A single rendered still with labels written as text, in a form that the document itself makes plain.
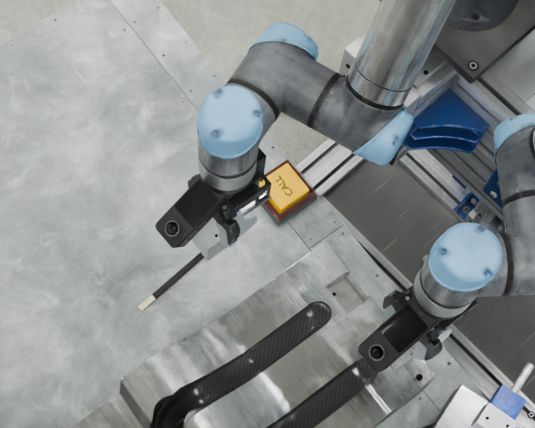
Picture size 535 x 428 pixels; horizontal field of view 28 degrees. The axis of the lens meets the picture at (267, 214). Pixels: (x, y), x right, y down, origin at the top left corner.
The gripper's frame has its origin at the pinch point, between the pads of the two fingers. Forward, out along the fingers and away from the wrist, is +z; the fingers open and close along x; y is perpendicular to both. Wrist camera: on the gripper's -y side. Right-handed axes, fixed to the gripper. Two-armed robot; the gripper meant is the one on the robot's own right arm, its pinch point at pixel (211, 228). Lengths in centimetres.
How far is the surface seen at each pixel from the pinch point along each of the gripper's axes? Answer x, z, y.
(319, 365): -24.5, 6.4, 1.6
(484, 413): -44.4, 6.8, 16.6
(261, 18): 68, 95, 67
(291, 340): -19.1, 6.9, 0.7
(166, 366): -12.4, 1.8, -16.9
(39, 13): 102, 95, 21
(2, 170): 32.4, 15.0, -18.0
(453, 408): -41.1, 9.5, 14.3
